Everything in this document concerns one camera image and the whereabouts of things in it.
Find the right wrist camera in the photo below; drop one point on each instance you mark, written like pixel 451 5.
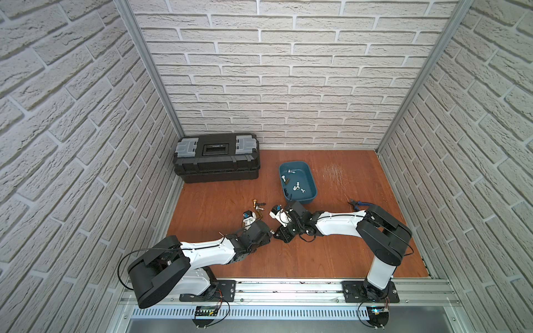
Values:
pixel 278 213

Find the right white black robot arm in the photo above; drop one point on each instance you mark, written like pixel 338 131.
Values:
pixel 386 236

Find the left controller board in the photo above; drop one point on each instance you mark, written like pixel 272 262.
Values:
pixel 206 316

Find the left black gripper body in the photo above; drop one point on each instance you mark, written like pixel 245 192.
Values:
pixel 258 229

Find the teal plastic storage bin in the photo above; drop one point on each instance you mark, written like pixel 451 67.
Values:
pixel 305 178

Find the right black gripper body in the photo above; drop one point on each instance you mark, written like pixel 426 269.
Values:
pixel 293 228

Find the black toolbox grey latches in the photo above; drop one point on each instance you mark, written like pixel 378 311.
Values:
pixel 217 157

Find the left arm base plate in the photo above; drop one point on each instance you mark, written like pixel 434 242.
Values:
pixel 224 289

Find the blue handled pliers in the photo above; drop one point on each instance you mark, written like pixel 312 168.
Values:
pixel 357 205

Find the aluminium front rail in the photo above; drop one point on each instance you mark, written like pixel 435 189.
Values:
pixel 321 292

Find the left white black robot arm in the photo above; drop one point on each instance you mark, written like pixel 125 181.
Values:
pixel 185 267

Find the controller board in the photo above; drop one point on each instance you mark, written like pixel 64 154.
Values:
pixel 206 316
pixel 378 317

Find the right controller board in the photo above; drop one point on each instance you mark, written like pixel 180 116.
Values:
pixel 378 317

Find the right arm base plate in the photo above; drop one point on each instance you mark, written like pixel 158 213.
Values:
pixel 364 291

